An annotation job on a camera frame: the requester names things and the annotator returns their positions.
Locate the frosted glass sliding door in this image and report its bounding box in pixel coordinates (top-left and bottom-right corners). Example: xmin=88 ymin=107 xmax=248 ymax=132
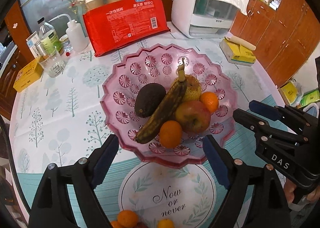
xmin=5 ymin=0 xmax=180 ymax=41

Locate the red apple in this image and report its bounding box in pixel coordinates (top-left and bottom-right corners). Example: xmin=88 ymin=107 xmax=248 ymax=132
xmin=175 ymin=100 xmax=212 ymax=133

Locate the small metal can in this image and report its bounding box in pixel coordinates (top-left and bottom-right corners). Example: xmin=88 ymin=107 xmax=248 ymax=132
xmin=35 ymin=42 xmax=48 ymax=57

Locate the dark avocado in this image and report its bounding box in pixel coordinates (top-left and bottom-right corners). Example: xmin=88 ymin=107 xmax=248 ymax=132
xmin=134 ymin=82 xmax=167 ymax=118

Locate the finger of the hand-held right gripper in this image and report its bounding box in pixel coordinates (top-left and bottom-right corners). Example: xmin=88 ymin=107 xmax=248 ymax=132
xmin=249 ymin=100 xmax=318 ymax=131
xmin=233 ymin=109 xmax=309 ymax=148

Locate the small glass jar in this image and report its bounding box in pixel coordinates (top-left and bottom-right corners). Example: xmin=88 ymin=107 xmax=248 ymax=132
xmin=59 ymin=34 xmax=73 ymax=53

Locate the yellow green carton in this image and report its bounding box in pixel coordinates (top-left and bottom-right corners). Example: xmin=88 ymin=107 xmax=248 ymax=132
xmin=280 ymin=82 xmax=302 ymax=106

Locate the red paper cup package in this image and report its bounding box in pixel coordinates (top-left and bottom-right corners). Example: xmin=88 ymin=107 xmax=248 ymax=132
xmin=82 ymin=0 xmax=171 ymax=58

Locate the clear bottle green label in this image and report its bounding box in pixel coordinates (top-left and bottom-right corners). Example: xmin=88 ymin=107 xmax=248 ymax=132
xmin=37 ymin=18 xmax=64 ymax=57

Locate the white squeeze bottle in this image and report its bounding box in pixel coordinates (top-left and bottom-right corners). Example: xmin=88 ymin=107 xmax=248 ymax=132
xmin=47 ymin=14 xmax=88 ymax=52

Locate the small orange tangerine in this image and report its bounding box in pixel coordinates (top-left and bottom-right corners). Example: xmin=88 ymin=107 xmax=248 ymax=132
xmin=157 ymin=219 xmax=174 ymax=228

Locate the wooden wall cabinet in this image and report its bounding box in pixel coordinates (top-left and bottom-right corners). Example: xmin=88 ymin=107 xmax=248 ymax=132
xmin=230 ymin=0 xmax=320 ymax=88

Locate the overripe brown banana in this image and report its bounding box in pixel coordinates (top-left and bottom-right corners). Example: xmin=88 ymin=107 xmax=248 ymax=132
xmin=135 ymin=58 xmax=188 ymax=143

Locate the yellow cardboard box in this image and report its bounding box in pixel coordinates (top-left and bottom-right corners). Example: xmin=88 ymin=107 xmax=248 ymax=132
xmin=13 ymin=56 xmax=44 ymax=93

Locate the pink glass fruit bowl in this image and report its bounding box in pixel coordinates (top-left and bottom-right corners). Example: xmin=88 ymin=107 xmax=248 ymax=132
xmin=99 ymin=43 xmax=238 ymax=169

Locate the clear glass cup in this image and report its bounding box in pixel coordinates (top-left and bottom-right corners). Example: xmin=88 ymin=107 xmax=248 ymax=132
xmin=39 ymin=52 xmax=66 ymax=78

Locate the wooden kitchen cabinet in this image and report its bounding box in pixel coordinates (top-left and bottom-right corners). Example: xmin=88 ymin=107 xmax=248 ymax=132
xmin=0 ymin=43 xmax=20 ymax=118

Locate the white and blue box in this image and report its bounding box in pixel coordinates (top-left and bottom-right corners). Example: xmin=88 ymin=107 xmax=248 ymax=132
xmin=26 ymin=30 xmax=42 ymax=57

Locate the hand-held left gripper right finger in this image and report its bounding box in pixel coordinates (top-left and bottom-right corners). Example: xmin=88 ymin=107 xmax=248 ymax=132
xmin=202 ymin=135 xmax=293 ymax=228

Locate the yellow tissue pack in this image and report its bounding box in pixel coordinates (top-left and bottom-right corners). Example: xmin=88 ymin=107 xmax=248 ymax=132
xmin=219 ymin=37 xmax=257 ymax=65

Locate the yellow pear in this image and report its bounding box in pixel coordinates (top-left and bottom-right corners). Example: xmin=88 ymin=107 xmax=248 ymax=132
xmin=175 ymin=73 xmax=202 ymax=102

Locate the white tabletop appliance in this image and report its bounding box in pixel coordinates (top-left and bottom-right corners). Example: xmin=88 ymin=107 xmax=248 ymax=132
xmin=171 ymin=0 xmax=239 ymax=39

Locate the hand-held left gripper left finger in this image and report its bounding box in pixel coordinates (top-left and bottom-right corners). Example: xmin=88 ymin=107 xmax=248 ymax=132
xmin=29 ymin=134 xmax=120 ymax=228

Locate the tree print tablecloth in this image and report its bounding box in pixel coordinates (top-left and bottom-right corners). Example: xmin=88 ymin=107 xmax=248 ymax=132
xmin=9 ymin=22 xmax=320 ymax=228

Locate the person's right hand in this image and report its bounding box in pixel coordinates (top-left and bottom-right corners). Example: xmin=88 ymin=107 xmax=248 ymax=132
xmin=285 ymin=180 xmax=320 ymax=205

